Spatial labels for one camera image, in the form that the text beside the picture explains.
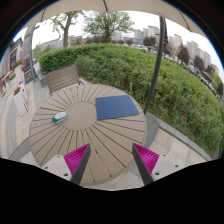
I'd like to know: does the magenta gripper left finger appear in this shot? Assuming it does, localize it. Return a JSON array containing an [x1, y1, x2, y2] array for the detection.
[[42, 144, 91, 185]]

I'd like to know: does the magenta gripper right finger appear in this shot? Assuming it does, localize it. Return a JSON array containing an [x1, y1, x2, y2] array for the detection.
[[132, 143, 182, 185]]

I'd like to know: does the white teal computer mouse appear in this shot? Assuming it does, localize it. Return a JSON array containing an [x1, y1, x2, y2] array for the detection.
[[52, 112, 67, 123]]

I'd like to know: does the blue mouse pad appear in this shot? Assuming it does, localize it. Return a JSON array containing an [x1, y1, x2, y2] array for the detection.
[[95, 95, 139, 120]]

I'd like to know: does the round slatted wooden table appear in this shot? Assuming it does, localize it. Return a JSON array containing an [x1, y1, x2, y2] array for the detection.
[[29, 84, 147, 186]]

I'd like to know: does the green hedge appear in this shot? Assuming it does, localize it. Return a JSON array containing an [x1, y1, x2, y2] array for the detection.
[[39, 44, 224, 154]]

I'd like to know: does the white planter box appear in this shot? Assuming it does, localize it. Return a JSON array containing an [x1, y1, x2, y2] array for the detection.
[[13, 86, 28, 116]]

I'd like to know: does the slatted wooden chair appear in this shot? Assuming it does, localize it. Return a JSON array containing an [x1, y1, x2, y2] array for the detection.
[[46, 64, 82, 94]]

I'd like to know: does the dark umbrella pole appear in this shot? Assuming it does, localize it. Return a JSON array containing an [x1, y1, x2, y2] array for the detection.
[[143, 17, 168, 113]]

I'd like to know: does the left tree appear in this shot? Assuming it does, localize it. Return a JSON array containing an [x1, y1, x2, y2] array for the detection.
[[51, 11, 84, 48]]

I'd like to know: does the tree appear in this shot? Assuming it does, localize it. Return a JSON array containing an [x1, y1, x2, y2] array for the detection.
[[51, 11, 84, 48], [83, 11, 134, 42]]

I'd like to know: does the right tree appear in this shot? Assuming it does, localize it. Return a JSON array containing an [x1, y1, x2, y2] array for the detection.
[[83, 11, 134, 42]]

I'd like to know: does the beige patio umbrella canopy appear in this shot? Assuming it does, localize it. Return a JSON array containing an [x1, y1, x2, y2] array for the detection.
[[24, 0, 205, 36]]

